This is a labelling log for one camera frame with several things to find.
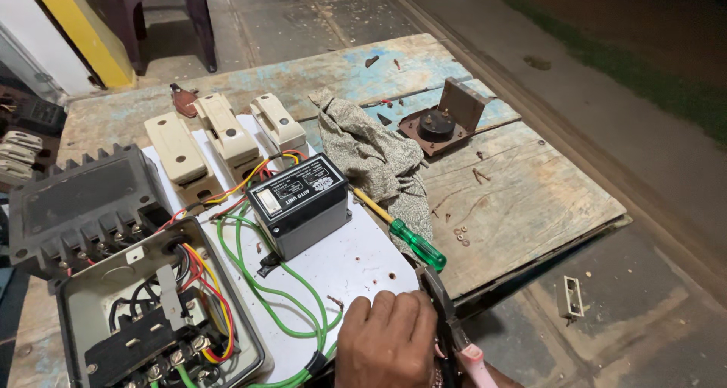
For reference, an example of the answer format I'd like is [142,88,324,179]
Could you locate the person's left hand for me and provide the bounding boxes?
[335,290,439,388]

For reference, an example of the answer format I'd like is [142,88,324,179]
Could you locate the person's right hand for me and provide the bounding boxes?
[461,361,524,388]

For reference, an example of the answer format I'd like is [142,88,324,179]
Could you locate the pink handled pliers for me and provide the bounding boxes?
[416,265,501,388]

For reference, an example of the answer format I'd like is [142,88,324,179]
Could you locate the white mounting board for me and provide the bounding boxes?
[141,114,422,386]

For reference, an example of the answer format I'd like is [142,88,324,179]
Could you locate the black auto unit box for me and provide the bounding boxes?
[246,152,353,262]

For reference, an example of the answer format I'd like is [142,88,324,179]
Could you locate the black tape piece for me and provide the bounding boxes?
[256,251,283,279]

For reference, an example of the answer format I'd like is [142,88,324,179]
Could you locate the patterned grey cloth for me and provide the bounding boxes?
[308,88,435,264]

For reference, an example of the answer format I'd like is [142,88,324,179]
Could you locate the small white plastic part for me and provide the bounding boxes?
[556,275,585,325]

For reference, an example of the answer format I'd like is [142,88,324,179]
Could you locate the rusty brown panel meter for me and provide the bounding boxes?
[397,77,494,157]

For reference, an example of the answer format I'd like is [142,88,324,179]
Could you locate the grey metal starter box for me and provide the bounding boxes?
[54,216,268,388]

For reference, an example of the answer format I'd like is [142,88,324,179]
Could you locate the wide cream fuse carrier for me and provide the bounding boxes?
[144,111,225,206]

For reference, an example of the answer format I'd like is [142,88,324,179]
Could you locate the small brown fuse part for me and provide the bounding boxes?
[169,83,200,120]

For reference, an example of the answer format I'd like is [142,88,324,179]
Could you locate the black finned starter cover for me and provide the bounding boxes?
[8,143,173,282]

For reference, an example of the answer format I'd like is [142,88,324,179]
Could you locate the dark brown plastic chair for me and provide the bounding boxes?
[101,0,218,75]

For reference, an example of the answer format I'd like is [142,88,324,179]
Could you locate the stack of cream fuse carriers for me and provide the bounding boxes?
[0,130,44,185]

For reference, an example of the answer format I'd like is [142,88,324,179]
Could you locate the green handled screwdriver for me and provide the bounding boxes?
[351,187,448,272]

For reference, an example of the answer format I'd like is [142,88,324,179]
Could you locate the green wire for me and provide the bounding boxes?
[215,202,345,388]

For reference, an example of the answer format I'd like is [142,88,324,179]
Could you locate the yellow wire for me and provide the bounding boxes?
[187,152,300,210]

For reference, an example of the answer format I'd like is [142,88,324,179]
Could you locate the red wire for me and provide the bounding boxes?
[154,148,309,233]

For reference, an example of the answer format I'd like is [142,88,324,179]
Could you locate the black switch box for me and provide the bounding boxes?
[10,97,68,137]

